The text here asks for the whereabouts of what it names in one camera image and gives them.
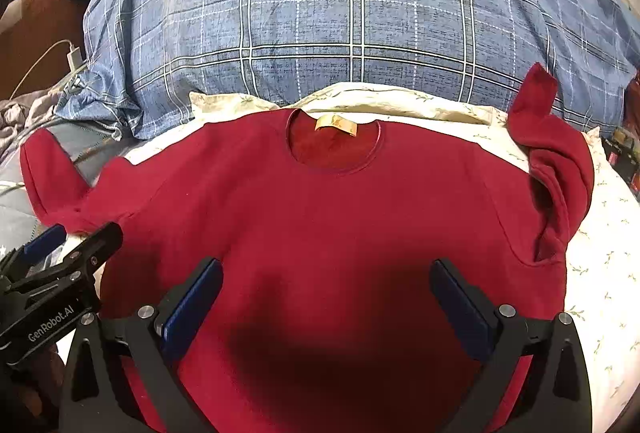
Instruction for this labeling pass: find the red sweater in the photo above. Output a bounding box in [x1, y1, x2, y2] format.
[19, 62, 597, 433]

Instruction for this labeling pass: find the brown wooden headboard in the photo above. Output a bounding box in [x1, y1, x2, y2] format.
[1, 0, 86, 100]

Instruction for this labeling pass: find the person's left hand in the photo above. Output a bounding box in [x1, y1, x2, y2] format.
[1, 344, 65, 432]

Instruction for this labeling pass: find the white charger with cable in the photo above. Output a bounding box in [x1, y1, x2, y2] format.
[9, 38, 86, 100]

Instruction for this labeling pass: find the grey crumpled cloth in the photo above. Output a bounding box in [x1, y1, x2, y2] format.
[0, 88, 61, 154]

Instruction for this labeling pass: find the cream leaf-print pillow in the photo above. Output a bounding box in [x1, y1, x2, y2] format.
[54, 80, 640, 433]

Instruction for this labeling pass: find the grey-blue striped bed sheet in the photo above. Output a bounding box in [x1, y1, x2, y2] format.
[1, 116, 140, 254]

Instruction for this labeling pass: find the blue plaid quilt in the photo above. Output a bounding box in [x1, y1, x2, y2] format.
[56, 0, 639, 139]

